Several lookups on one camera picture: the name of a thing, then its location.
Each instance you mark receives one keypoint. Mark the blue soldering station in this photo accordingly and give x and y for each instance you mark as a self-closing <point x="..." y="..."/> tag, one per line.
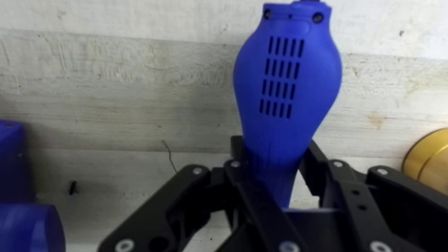
<point x="8" y="154"/>

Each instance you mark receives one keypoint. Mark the blue plastic heat gun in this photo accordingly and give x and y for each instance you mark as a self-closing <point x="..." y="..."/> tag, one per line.
<point x="284" y="126"/>

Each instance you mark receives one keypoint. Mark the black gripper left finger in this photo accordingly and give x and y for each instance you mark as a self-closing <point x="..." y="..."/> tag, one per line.
<point x="186" y="210"/>

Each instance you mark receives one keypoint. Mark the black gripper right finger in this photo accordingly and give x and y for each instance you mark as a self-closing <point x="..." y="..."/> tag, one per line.
<point x="396" y="210"/>

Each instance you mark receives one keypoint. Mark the brass tip cleaner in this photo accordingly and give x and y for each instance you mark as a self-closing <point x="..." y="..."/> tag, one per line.
<point x="431" y="161"/>

